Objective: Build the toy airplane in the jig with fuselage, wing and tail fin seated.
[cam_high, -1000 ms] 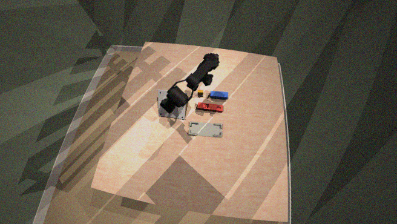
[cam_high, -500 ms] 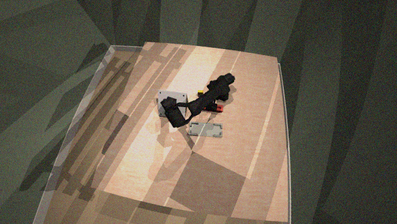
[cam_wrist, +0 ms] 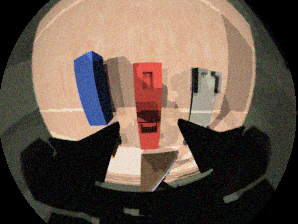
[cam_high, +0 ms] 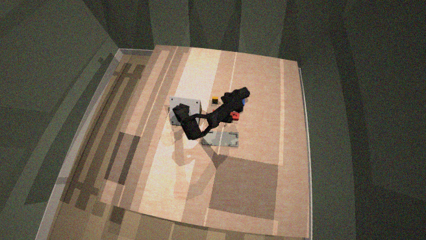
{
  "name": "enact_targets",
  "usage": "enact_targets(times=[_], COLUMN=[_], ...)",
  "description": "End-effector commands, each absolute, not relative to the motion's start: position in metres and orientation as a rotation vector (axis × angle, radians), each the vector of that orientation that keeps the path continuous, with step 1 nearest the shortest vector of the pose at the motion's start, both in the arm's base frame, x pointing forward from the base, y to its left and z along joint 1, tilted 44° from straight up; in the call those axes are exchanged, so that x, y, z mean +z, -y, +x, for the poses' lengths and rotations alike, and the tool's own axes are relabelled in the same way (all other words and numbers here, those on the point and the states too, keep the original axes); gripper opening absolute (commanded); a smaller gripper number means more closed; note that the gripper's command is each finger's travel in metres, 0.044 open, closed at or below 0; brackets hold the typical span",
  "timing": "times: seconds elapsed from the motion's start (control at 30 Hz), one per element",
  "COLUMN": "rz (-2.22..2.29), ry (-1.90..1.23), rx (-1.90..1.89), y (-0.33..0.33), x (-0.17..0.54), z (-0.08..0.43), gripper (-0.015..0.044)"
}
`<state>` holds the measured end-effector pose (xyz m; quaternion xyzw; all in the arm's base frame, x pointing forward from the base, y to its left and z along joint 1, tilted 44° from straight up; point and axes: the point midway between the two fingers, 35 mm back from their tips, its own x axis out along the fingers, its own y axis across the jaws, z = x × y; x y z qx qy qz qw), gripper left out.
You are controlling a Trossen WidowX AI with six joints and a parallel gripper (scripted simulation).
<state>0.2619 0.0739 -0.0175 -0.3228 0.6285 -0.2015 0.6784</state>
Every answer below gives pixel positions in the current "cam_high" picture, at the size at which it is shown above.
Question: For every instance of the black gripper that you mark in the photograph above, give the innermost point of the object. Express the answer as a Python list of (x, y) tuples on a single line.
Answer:
[(228, 119)]

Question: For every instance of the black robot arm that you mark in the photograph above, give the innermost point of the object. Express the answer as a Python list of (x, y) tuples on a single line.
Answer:
[(232, 101)]

